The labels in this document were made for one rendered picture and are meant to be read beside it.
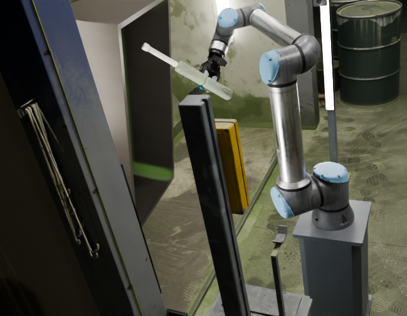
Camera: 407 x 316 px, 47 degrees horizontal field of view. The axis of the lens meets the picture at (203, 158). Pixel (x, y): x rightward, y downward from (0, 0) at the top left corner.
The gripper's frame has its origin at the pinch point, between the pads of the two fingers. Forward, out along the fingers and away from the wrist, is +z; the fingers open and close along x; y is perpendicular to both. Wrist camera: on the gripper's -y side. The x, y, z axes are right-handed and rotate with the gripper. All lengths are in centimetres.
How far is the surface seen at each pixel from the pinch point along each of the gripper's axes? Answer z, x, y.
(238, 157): 59, 24, -91
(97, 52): 8, 51, 9
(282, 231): 67, -9, -74
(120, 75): 13.1, 38.0, 7.3
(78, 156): 67, 52, -46
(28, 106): 60, 71, -48
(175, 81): -101, -61, 217
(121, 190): 68, 30, -32
